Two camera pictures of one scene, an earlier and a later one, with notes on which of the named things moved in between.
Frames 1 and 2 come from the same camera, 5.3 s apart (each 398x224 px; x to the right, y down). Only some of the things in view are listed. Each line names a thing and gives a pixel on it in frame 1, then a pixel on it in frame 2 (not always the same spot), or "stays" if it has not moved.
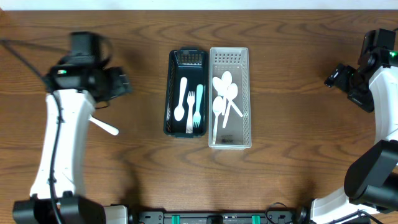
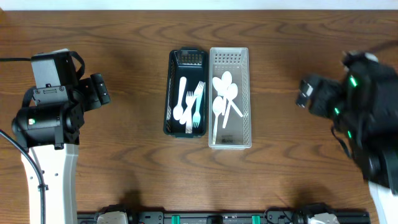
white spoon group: [217, 107] stays
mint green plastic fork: [197, 117] stays
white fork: [191, 99] stays
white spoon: [226, 82] stays
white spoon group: [232, 93] stays
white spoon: [179, 111] stays
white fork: [112, 130] -> [199, 91]
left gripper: [119, 82] -> [101, 89]
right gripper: [341, 78] -> [335, 91]
